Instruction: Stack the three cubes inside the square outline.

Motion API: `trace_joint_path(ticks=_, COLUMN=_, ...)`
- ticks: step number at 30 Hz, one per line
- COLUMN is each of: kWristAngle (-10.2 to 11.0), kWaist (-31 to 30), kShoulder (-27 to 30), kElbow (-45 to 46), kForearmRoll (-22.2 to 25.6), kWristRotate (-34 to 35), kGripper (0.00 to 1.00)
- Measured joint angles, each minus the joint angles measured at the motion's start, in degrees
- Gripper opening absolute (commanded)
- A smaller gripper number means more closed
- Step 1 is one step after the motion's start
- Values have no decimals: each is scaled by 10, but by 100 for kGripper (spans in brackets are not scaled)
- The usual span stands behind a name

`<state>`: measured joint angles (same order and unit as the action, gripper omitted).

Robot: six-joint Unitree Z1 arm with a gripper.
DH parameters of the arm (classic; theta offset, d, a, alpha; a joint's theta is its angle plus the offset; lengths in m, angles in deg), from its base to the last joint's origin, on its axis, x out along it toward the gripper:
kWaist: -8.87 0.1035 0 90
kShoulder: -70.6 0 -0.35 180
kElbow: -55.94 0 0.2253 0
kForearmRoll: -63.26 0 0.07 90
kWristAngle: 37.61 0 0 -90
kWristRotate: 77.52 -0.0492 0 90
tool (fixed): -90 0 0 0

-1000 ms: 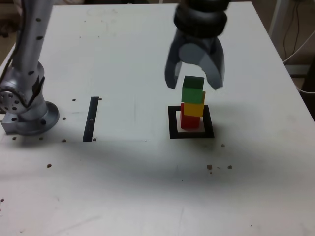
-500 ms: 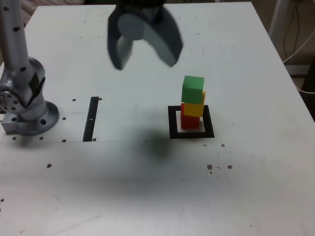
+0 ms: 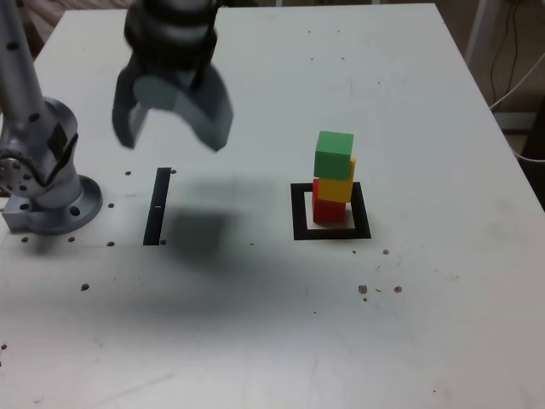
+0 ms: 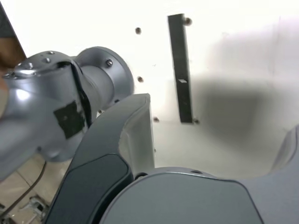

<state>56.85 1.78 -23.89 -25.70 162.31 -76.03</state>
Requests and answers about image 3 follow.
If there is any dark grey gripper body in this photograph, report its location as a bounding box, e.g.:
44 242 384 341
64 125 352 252
127 55 216 91

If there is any green cube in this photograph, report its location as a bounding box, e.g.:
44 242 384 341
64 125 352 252
313 130 355 181

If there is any grey shelf board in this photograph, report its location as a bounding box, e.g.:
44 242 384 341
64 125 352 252
493 111 545 135

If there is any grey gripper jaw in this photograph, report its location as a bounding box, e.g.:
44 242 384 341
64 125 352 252
112 61 150 150
132 66 236 153

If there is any black hanging cable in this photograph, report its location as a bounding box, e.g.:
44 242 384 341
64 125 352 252
489 0 524 103

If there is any yellow cube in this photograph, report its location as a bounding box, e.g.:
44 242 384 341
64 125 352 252
318 157 357 204

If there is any white metal frame post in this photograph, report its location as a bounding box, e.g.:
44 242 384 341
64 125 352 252
463 0 502 65

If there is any white cable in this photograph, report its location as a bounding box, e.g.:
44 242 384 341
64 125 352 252
508 135 545 164
488 54 545 111

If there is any black tape square outline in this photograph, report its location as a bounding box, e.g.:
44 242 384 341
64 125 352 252
290 181 372 241

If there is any black tape strip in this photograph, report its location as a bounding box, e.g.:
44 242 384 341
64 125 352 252
142 167 172 247

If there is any red cube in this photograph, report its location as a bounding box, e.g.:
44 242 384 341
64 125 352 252
312 177 347 225

